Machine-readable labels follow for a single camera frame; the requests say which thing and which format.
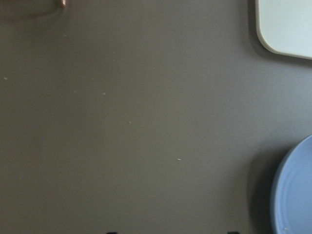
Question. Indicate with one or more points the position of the blue plate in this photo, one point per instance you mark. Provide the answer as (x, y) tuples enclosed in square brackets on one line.
[(291, 195)]

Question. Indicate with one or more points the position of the cream serving tray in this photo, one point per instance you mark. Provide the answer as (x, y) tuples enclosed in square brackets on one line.
[(284, 27)]

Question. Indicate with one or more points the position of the copper wire bottle rack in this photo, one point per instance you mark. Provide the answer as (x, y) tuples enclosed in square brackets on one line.
[(63, 3)]

